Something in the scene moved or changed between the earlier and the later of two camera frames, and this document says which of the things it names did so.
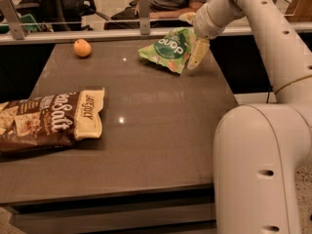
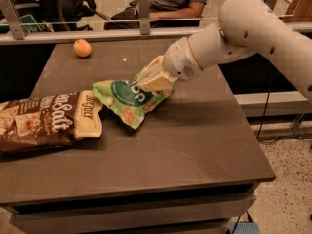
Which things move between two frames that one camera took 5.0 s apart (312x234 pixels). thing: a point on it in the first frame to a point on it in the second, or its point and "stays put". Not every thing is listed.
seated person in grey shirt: (173, 0) stays put
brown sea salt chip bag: (51, 121) stays put
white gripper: (205, 23) to (179, 60)
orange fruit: (82, 48) stays put
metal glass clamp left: (18, 27) stays put
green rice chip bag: (173, 51) to (128, 99)
